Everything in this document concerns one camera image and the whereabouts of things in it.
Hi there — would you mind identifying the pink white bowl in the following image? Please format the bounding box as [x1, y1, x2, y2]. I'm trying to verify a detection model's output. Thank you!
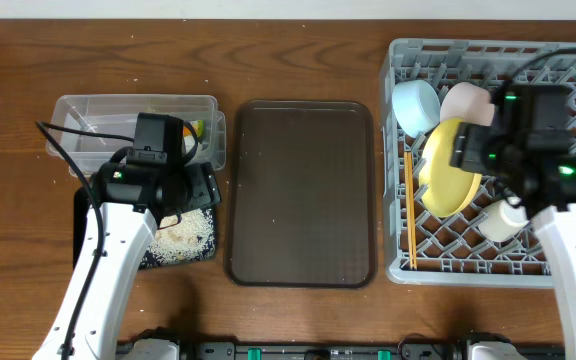
[440, 82, 495, 126]

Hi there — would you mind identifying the rice food scraps pile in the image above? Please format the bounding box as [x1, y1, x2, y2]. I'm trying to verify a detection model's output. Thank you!
[139, 208, 216, 269]

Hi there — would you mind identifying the yellow plate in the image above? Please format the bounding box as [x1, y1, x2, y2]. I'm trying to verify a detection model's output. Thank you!
[419, 118, 482, 218]

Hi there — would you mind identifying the green orange snack wrapper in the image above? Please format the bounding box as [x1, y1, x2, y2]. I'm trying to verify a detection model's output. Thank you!
[183, 120, 205, 143]

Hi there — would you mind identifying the white cup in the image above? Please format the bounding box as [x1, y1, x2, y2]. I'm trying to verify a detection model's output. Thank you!
[477, 196, 529, 243]

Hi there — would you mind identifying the light blue bowl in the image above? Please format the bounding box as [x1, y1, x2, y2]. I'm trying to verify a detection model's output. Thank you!
[391, 80, 440, 138]

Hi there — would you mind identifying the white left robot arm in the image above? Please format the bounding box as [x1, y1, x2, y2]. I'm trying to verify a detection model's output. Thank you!
[35, 162, 221, 359]

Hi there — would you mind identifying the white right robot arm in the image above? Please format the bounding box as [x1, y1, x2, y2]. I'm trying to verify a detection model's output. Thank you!
[450, 123, 576, 359]

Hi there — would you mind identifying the black waste tray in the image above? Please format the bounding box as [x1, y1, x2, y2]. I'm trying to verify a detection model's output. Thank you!
[71, 187, 219, 271]

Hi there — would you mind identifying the clear plastic waste bin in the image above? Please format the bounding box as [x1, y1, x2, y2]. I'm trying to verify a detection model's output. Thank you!
[51, 94, 226, 175]

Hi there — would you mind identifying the grey dishwasher rack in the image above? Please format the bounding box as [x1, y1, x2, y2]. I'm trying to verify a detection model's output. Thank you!
[380, 38, 576, 288]

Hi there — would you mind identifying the dark brown serving tray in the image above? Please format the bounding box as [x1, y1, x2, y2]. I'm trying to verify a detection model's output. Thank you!
[225, 100, 377, 289]

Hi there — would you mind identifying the black rail bar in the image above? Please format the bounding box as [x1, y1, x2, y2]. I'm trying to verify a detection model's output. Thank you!
[180, 342, 466, 360]

